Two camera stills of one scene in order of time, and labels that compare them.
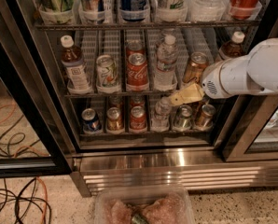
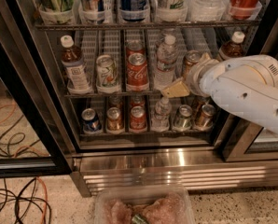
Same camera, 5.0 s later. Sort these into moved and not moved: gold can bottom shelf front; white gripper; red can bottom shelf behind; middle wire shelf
Moved: white gripper
Not moved: middle wire shelf; red can bottom shelf behind; gold can bottom shelf front
